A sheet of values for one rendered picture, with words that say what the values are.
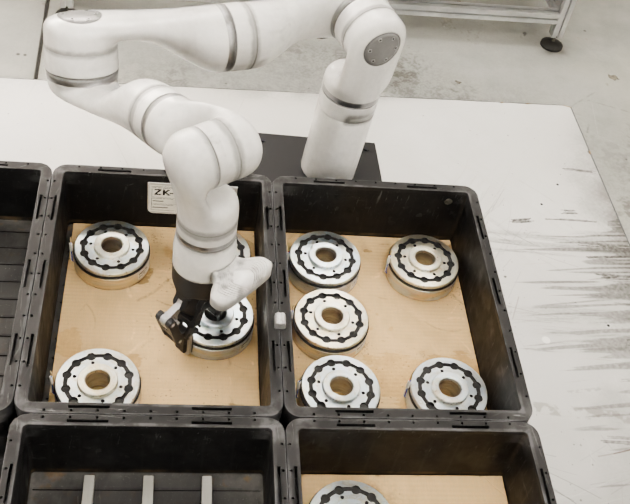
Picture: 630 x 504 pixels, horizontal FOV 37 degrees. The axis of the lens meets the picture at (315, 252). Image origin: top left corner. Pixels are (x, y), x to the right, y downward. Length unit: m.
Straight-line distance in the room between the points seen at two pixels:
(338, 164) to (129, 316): 0.45
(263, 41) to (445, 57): 2.04
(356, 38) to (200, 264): 0.45
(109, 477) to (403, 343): 0.43
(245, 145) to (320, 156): 0.54
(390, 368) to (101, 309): 0.39
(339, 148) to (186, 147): 0.57
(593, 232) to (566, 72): 1.70
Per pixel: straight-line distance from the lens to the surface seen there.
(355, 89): 1.43
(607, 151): 3.14
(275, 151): 1.61
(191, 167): 0.98
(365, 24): 1.37
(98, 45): 1.23
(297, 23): 1.36
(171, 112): 1.05
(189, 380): 1.23
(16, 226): 1.41
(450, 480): 1.21
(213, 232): 1.06
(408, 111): 1.88
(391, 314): 1.34
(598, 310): 1.64
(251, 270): 1.11
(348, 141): 1.50
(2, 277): 1.35
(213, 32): 1.28
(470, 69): 3.29
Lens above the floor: 1.85
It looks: 47 degrees down
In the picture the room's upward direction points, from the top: 12 degrees clockwise
